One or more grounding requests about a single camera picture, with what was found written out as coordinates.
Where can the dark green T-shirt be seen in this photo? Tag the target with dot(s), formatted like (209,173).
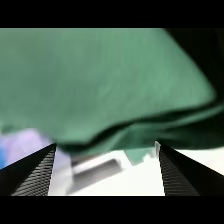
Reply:
(100,80)

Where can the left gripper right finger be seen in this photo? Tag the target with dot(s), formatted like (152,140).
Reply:
(186,176)

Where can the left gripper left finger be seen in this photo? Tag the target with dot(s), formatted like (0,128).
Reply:
(30,176)

